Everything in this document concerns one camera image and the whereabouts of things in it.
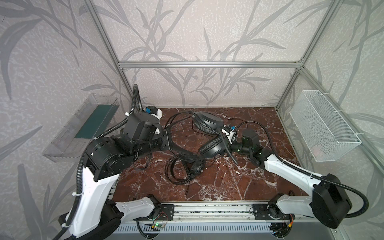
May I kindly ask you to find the aluminium frame crossbar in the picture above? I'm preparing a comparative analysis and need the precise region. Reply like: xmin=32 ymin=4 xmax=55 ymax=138
xmin=118 ymin=61 xmax=301 ymax=69

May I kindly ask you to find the aluminium front rail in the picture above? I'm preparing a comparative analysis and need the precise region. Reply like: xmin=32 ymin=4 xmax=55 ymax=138
xmin=86 ymin=201 xmax=341 ymax=224

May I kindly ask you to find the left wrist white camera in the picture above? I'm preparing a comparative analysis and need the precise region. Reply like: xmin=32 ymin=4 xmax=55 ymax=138
xmin=145 ymin=106 xmax=163 ymax=135

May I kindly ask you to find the small headphones black cable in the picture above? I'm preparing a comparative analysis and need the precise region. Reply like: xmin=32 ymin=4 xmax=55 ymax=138
xmin=184 ymin=116 xmax=250 ymax=199

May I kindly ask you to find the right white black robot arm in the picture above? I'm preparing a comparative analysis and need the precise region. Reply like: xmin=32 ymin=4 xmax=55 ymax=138
xmin=222 ymin=123 xmax=370 ymax=229

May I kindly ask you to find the white wire mesh basket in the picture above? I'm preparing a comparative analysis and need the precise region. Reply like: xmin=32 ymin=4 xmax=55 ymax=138
xmin=290 ymin=90 xmax=362 ymax=162

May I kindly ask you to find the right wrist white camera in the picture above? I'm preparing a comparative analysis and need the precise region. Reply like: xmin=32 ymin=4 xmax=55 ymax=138
xmin=222 ymin=126 xmax=238 ymax=145

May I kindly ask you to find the wrist white camera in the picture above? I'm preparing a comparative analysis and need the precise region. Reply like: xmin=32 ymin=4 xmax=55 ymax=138
xmin=222 ymin=126 xmax=238 ymax=145
xmin=145 ymin=106 xmax=163 ymax=135

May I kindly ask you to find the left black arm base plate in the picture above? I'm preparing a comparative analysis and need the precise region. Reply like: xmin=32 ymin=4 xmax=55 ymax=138
xmin=156 ymin=204 xmax=175 ymax=221

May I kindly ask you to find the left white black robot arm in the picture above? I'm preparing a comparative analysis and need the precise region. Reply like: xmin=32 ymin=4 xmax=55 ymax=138
xmin=56 ymin=85 xmax=170 ymax=240

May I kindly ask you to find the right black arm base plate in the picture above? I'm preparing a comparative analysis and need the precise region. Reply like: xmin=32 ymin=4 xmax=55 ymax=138
xmin=249 ymin=204 xmax=272 ymax=221

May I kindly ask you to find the clear plastic wall tray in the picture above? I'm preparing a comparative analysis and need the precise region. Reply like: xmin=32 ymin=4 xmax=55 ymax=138
xmin=42 ymin=94 xmax=120 ymax=163

